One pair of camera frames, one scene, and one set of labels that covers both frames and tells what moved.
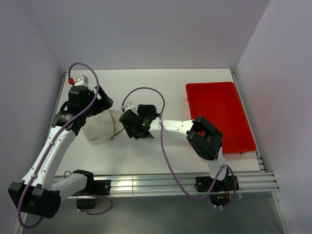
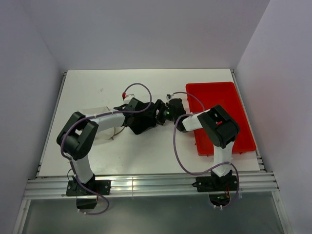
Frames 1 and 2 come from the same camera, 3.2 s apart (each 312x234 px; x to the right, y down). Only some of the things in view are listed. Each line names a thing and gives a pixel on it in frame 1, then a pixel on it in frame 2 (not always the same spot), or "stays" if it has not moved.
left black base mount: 101,187 stays
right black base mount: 220,196 stays
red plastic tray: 219,105 stays
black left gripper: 103,104 → 137,115
